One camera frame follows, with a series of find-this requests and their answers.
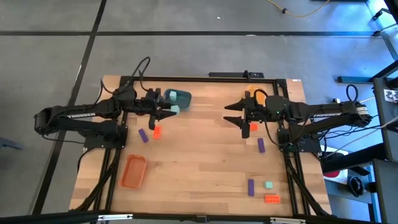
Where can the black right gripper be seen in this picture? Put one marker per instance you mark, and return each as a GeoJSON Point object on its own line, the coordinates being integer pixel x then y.
{"type": "Point", "coordinates": [256, 110]}

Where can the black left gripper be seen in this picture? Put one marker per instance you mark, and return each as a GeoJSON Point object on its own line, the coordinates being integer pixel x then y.
{"type": "Point", "coordinates": [150, 102]}

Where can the small teal block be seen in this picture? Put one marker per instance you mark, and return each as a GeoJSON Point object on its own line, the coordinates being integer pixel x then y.
{"type": "Point", "coordinates": [268, 185]}
{"type": "Point", "coordinates": [175, 109]}

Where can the large teal block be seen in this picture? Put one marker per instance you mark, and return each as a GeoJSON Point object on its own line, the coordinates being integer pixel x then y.
{"type": "Point", "coordinates": [173, 96]}

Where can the orange studded block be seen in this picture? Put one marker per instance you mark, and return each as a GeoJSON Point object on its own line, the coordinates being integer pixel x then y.
{"type": "Point", "coordinates": [272, 199]}
{"type": "Point", "coordinates": [254, 127]}
{"type": "Point", "coordinates": [157, 132]}

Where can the purple block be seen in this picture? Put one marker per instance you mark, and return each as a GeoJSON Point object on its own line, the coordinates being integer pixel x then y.
{"type": "Point", "coordinates": [251, 187]}
{"type": "Point", "coordinates": [143, 135]}
{"type": "Point", "coordinates": [261, 145]}

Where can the orange plastic bin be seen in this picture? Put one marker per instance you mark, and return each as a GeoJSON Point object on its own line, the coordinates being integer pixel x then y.
{"type": "Point", "coordinates": [133, 172]}

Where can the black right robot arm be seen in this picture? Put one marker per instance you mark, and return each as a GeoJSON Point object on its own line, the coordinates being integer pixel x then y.
{"type": "Point", "coordinates": [311, 109]}

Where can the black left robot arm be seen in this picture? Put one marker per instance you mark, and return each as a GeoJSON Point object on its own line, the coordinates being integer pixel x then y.
{"type": "Point", "coordinates": [77, 114]}

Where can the teal plastic bin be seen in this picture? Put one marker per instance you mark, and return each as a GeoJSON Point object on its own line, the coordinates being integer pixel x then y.
{"type": "Point", "coordinates": [185, 99]}

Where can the yellow plastic bin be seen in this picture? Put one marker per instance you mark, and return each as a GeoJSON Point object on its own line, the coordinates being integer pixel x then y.
{"type": "Point", "coordinates": [260, 97]}

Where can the black bar device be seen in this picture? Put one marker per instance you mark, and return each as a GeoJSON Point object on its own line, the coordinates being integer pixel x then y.
{"type": "Point", "coordinates": [227, 75]}

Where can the red round object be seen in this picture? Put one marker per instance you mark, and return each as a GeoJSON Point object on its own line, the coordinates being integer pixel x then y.
{"type": "Point", "coordinates": [332, 174]}

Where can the black white marker tag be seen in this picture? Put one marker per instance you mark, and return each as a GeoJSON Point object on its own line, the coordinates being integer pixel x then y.
{"type": "Point", "coordinates": [391, 96]}

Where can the black table frame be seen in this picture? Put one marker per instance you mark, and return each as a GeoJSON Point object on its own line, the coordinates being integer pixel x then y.
{"type": "Point", "coordinates": [202, 79]}

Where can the grey table-level camera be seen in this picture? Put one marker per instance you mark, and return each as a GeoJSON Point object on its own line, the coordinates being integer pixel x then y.
{"type": "Point", "coordinates": [201, 218]}

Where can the silver metal bracket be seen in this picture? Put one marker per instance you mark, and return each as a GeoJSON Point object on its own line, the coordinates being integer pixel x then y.
{"type": "Point", "coordinates": [115, 217]}
{"type": "Point", "coordinates": [287, 220]}

